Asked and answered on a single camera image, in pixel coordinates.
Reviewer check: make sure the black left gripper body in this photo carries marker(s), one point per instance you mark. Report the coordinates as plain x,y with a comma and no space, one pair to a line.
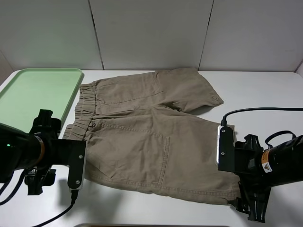
54,151

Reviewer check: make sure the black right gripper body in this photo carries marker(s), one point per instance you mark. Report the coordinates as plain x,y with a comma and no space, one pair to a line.
253,189

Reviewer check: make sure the khaki shorts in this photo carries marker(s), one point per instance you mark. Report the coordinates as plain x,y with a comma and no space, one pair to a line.
141,136

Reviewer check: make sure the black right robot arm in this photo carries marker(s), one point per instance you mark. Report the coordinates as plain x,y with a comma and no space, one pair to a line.
283,164

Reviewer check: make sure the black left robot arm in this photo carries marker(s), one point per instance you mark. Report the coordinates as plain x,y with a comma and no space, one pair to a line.
37,151

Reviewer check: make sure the green plastic tray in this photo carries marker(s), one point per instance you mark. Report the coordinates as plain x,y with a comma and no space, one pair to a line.
34,89

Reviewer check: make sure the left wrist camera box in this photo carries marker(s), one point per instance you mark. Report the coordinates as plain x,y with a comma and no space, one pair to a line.
76,163

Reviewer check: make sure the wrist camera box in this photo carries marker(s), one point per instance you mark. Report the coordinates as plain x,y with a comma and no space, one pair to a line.
225,155
76,163

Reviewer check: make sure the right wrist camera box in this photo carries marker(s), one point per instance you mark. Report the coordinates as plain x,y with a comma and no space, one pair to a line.
225,155

